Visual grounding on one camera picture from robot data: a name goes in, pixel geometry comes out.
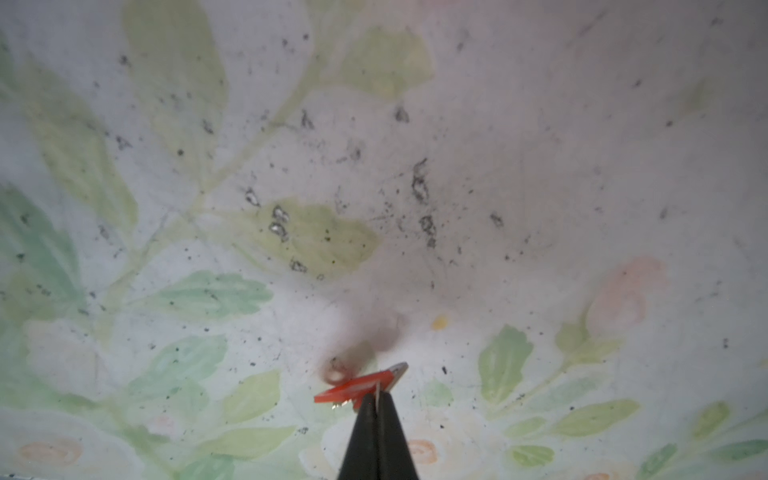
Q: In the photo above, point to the red key tag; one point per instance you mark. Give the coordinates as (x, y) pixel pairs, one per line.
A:
(354, 390)

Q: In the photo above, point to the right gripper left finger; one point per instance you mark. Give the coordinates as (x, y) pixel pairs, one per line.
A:
(361, 457)

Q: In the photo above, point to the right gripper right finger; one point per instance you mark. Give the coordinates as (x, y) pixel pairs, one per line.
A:
(394, 459)

